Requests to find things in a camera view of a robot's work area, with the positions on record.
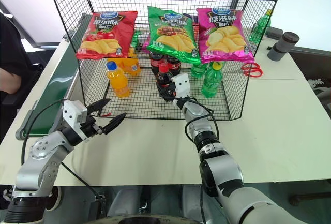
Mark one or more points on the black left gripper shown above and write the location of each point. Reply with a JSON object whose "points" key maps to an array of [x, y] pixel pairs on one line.
{"points": [[91, 128]]}

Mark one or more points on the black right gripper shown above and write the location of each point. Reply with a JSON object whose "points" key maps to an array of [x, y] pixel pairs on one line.
{"points": [[169, 93]]}

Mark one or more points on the cola bottle with red cap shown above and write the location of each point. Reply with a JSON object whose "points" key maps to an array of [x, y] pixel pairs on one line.
{"points": [[163, 75]]}

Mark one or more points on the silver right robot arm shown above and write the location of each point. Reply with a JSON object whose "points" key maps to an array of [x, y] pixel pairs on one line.
{"points": [[219, 164]]}

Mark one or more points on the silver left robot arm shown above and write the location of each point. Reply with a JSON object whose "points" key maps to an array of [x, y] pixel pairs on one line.
{"points": [[38, 154]]}

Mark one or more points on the green conveyor belt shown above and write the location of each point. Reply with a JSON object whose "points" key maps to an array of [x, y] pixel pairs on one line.
{"points": [[59, 79]]}

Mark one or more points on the cola bottle red label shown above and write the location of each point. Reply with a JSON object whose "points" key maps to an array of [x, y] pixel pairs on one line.
{"points": [[157, 62], [174, 65]]}

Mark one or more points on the orange soda bottle blue cap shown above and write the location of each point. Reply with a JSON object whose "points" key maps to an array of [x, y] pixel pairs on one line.
{"points": [[118, 80]]}

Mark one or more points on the green soda bottle yellow cap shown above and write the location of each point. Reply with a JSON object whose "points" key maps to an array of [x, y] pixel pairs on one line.
{"points": [[212, 80]]}

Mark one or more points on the green chip bag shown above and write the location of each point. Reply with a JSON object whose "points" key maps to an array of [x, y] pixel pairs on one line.
{"points": [[173, 35]]}

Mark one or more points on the red chip bag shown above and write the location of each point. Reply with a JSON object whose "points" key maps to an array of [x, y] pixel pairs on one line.
{"points": [[108, 36]]}

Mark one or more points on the magenta chip bag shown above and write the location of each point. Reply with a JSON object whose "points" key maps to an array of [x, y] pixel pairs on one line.
{"points": [[225, 35]]}

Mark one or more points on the person in dark clothes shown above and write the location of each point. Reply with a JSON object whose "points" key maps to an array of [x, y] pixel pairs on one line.
{"points": [[11, 53]]}

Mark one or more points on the grey cylinder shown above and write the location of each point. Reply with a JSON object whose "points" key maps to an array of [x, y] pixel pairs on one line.
{"points": [[283, 45]]}

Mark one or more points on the white ribbed part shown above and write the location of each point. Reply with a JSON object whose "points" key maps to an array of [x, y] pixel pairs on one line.
{"points": [[315, 81]]}

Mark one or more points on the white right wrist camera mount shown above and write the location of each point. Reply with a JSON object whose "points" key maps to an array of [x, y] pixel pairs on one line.
{"points": [[181, 84]]}

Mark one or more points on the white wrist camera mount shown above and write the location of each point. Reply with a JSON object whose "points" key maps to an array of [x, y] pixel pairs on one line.
{"points": [[181, 84], [73, 112]]}

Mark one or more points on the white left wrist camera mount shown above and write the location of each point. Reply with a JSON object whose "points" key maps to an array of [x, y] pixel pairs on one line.
{"points": [[73, 112]]}

